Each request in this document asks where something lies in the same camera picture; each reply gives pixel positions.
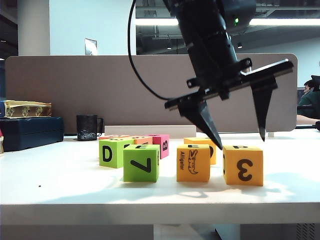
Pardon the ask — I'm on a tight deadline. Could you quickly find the green block E and 7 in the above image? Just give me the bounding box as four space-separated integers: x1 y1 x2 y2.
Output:
123 144 161 183

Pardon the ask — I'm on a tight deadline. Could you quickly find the person in dark green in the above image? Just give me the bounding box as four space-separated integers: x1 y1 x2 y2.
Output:
297 74 320 126

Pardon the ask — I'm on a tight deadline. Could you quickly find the salmon block D and 2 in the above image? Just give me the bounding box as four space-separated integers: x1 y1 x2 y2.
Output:
98 134 131 141

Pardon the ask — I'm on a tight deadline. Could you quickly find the green block D and 3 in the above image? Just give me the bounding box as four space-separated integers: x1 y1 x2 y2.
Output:
99 138 136 169

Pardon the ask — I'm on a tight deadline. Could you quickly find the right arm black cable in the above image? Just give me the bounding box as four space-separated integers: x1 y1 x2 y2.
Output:
126 0 181 101

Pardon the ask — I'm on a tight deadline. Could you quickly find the grey-brown desk divider panel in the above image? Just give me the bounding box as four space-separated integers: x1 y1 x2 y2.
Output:
4 52 299 133

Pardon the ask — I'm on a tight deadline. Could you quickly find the salmon block 3 and xylophone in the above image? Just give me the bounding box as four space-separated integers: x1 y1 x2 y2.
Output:
129 135 154 146

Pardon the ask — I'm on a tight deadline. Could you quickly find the wall poster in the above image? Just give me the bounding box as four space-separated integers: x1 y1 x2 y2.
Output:
84 38 98 56

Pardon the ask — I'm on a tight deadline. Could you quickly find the dark blue case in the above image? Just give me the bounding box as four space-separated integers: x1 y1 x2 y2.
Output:
0 116 65 153

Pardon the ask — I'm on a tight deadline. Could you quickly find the yellow block P and 3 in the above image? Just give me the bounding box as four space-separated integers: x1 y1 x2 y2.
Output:
222 144 264 187

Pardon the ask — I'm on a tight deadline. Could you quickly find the magenta block 4 and B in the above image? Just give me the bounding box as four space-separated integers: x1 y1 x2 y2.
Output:
147 134 171 160

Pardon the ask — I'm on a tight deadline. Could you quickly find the yellow block T and 9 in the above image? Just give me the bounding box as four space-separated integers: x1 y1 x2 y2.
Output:
183 136 217 166

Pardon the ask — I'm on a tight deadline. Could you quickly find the ceiling light strip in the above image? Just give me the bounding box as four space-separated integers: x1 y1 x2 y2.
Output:
135 17 320 27

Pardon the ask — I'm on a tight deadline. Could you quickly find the black mug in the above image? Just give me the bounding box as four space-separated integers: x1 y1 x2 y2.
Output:
76 114 104 142

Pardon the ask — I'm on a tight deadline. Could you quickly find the yellow block E and alligator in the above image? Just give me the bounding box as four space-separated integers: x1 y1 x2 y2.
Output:
176 143 212 183

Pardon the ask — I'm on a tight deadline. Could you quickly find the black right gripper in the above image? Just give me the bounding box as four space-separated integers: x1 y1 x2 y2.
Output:
164 58 295 151

